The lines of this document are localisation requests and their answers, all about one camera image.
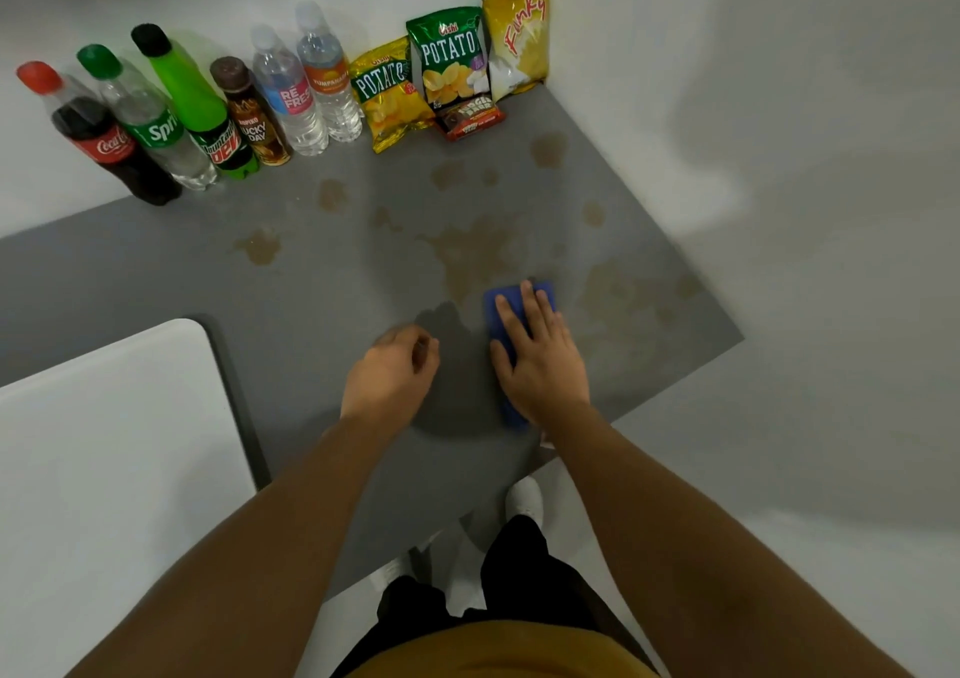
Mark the person's right hand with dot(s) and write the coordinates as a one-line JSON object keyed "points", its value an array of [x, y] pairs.
{"points": [[544, 377]]}

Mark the person's left hand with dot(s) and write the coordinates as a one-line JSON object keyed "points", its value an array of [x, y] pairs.
{"points": [[382, 389]]}

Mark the person's right middle finger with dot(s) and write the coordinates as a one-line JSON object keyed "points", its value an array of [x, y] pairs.
{"points": [[537, 308]]}

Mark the person's left fingers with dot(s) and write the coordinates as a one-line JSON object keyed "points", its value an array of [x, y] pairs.
{"points": [[417, 346]]}

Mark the person's right thumb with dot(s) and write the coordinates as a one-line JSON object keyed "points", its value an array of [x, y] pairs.
{"points": [[502, 366]]}

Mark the blue sponge cloth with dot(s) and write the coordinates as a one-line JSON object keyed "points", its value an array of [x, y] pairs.
{"points": [[501, 308]]}

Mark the person's left forearm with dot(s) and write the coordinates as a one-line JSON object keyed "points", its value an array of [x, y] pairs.
{"points": [[247, 557]]}

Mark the person's right forearm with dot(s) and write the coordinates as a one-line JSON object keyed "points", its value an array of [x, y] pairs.
{"points": [[675, 550]]}

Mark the brown liquid spill patches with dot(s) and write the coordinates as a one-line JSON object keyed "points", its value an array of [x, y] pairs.
{"points": [[472, 250]]}

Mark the person's white right shoe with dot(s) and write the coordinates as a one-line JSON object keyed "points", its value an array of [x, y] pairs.
{"points": [[525, 499]]}

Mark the person's white shoe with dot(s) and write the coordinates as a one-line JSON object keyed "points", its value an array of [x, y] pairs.
{"points": [[525, 499], [391, 572]]}

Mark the small red snack packet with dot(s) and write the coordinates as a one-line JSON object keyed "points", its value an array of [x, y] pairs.
{"points": [[469, 119]]}

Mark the person's black shorts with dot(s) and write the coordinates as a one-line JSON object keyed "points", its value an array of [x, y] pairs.
{"points": [[525, 580]]}

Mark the person's white left shoe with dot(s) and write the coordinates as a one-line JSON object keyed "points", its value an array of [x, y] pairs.
{"points": [[391, 572]]}

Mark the yellow potato chips bag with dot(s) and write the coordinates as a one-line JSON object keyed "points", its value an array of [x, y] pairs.
{"points": [[386, 100]]}

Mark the green potato chips bag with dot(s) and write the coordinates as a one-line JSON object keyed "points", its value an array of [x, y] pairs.
{"points": [[450, 62]]}

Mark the tall yellow snack bag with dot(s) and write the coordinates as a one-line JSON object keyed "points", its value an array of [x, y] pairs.
{"points": [[517, 36]]}

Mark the water bottle with pink label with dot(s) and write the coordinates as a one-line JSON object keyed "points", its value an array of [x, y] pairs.
{"points": [[289, 96]]}

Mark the brown coffee drink bottle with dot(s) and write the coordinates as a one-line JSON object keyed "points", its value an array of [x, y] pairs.
{"points": [[251, 115]]}

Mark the person's yellow shirt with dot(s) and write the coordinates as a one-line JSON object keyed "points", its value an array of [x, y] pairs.
{"points": [[502, 651]]}

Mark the water bottle with orange label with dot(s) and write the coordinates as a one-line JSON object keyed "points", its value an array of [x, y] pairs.
{"points": [[328, 74]]}

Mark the green soda bottle black cap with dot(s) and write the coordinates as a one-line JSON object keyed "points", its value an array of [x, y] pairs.
{"points": [[199, 111]]}

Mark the white chair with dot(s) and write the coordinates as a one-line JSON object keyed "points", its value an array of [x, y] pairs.
{"points": [[112, 490]]}

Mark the clear soda bottle green cap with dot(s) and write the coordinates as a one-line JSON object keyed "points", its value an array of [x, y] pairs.
{"points": [[150, 126]]}

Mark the cola bottle with red cap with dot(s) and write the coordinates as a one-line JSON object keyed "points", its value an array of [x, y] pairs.
{"points": [[101, 137]]}

